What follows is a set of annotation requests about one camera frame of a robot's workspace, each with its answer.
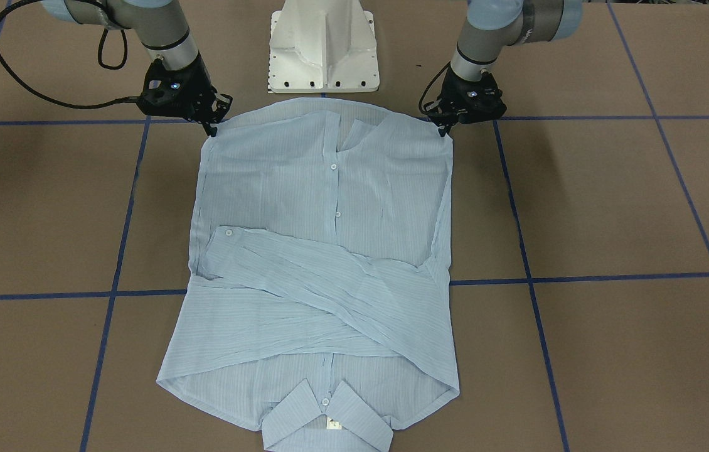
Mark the light blue button shirt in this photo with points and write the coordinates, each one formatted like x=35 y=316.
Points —
x=317 y=311

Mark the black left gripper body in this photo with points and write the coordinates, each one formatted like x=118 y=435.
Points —
x=446 y=91

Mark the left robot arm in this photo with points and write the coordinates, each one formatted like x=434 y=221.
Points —
x=491 y=26

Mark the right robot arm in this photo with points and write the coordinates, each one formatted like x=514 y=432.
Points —
x=160 y=26

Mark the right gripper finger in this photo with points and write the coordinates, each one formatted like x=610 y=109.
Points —
x=211 y=126

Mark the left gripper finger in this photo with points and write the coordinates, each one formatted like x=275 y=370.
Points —
x=444 y=128

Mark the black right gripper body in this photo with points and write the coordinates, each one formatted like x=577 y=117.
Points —
x=199 y=83

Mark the white central pedestal column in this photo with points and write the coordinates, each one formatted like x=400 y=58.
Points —
x=323 y=47

